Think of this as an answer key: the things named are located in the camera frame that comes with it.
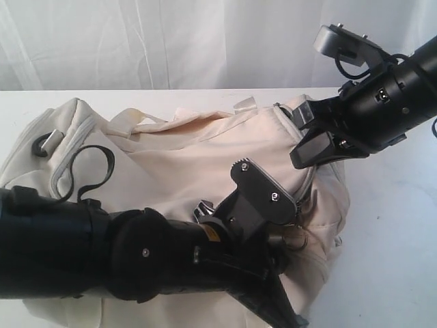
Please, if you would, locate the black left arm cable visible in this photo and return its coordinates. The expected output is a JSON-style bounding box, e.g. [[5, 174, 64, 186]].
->
[[56, 145, 116, 206]]

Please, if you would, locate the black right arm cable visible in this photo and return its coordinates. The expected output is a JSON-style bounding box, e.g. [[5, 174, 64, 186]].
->
[[333, 51, 407, 81]]

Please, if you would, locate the cream duffel bag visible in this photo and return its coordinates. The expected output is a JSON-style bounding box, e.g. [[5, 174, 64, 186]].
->
[[1, 95, 350, 313]]

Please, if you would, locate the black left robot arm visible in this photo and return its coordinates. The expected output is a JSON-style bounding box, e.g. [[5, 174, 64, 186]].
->
[[1, 159, 298, 327]]

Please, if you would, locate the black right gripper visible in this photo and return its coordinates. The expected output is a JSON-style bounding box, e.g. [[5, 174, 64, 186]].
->
[[290, 70, 408, 169]]

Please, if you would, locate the white backdrop curtain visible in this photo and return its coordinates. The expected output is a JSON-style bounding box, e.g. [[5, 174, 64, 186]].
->
[[1, 1, 436, 91]]

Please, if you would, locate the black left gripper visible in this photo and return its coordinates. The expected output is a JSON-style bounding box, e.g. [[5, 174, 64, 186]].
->
[[109, 158, 297, 327]]

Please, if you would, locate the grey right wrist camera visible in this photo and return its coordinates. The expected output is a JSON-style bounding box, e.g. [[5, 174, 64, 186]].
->
[[313, 24, 390, 68]]

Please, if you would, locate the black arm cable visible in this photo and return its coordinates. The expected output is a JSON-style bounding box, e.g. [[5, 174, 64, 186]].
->
[[333, 51, 407, 81], [56, 145, 116, 206]]

